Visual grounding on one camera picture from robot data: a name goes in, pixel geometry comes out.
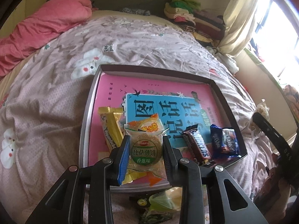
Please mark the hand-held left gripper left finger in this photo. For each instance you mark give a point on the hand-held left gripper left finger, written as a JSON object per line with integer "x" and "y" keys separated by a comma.
{"x": 123, "y": 161}

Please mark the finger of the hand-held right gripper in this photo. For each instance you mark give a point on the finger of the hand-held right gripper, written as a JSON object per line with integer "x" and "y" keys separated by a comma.
{"x": 271, "y": 131}

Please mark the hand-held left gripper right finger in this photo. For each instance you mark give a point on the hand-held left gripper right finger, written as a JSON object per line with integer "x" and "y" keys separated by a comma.
{"x": 169, "y": 161}

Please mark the round cracker packet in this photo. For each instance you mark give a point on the round cracker packet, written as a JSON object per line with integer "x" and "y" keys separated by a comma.
{"x": 144, "y": 151}

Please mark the clear puffed snack packet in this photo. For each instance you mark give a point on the clear puffed snack packet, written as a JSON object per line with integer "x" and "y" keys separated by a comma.
{"x": 262, "y": 109}

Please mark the brown chocolate bar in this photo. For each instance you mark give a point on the brown chocolate bar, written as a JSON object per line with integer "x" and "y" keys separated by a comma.
{"x": 196, "y": 144}

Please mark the yellow candy bar packet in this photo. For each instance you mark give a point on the yellow candy bar packet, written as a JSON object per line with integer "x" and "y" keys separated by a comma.
{"x": 109, "y": 128}

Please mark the orange snack packet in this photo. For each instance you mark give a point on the orange snack packet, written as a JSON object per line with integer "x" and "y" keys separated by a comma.
{"x": 149, "y": 124}

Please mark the dark shallow cardboard box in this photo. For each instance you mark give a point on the dark shallow cardboard box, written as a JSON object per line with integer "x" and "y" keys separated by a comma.
{"x": 151, "y": 68}

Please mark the person's right hand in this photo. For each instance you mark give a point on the person's right hand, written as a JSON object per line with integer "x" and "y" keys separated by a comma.
{"x": 275, "y": 184}

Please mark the green and white snack packet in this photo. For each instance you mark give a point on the green and white snack packet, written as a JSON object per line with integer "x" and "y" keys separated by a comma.
{"x": 163, "y": 198}

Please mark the orange patterned cushion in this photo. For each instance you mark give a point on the orange patterned cushion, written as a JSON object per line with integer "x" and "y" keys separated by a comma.
{"x": 292, "y": 95}

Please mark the dark blue cookie packet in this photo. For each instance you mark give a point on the dark blue cookie packet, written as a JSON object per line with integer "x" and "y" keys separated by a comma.
{"x": 230, "y": 142}

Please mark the blue snack wrapper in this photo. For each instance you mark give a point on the blue snack wrapper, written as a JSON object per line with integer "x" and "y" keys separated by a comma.
{"x": 216, "y": 142}

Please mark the pink and blue book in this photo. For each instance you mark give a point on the pink and blue book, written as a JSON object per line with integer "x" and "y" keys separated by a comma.
{"x": 163, "y": 107}

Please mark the black and green snack packet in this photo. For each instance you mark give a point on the black and green snack packet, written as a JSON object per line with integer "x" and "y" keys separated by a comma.
{"x": 151, "y": 217}

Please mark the colourful clothes on sill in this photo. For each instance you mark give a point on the colourful clothes on sill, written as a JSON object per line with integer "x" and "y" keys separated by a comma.
{"x": 255, "y": 50}

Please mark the window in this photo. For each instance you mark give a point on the window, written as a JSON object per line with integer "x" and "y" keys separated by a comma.
{"x": 280, "y": 39}

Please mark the cream curtain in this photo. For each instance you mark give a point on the cream curtain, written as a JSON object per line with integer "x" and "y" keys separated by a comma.
{"x": 238, "y": 23}

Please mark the pile of folded clothes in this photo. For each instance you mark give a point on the pile of folded clothes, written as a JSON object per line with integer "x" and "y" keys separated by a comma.
{"x": 198, "y": 23}

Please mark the grey patterned cloth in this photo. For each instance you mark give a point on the grey patterned cloth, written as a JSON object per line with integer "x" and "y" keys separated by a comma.
{"x": 135, "y": 11}

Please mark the pink blanket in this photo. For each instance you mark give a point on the pink blanket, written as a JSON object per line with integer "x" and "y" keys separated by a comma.
{"x": 35, "y": 32}

